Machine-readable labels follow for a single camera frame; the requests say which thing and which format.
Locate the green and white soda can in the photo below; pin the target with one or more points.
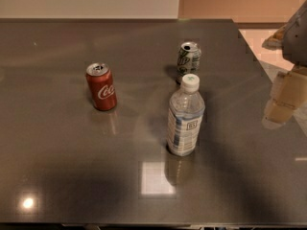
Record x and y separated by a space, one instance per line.
189 58

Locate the clear plastic water bottle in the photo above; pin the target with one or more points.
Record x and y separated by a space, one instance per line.
186 108

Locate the red Coca-Cola can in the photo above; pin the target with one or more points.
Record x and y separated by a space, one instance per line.
100 82

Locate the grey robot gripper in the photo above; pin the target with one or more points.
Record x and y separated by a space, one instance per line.
297 38

